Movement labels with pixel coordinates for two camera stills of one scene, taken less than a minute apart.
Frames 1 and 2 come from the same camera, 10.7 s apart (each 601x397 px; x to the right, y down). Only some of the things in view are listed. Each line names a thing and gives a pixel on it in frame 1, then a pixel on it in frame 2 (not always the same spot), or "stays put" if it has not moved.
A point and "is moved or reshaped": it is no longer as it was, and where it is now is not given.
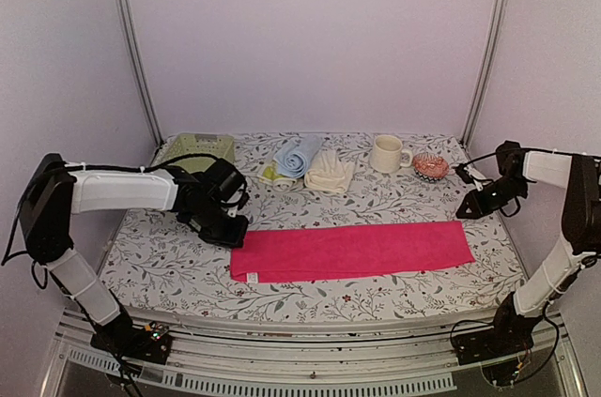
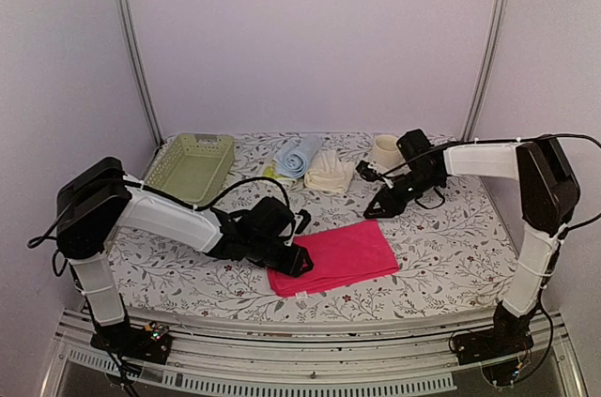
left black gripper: [235, 239] to [290, 266]
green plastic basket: [192, 144] stays put
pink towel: [280, 252] is moved or reshaped
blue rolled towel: [295, 158] stays put
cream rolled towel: [328, 173] stays put
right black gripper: [479, 206] to [392, 206]
